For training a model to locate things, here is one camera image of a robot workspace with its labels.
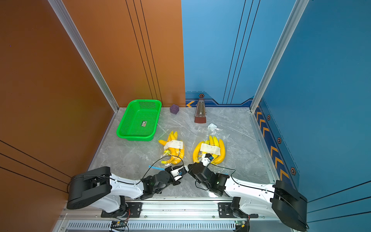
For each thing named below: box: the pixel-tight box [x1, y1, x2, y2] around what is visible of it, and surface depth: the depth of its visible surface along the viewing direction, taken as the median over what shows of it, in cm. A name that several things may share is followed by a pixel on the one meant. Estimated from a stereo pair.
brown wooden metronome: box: [194, 98, 207, 124], surface depth 108 cm
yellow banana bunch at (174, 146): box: [157, 130, 185, 165], surface depth 89 cm
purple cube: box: [169, 103, 180, 115], surface depth 118 cm
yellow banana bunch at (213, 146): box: [192, 135, 226, 165], surface depth 92 cm
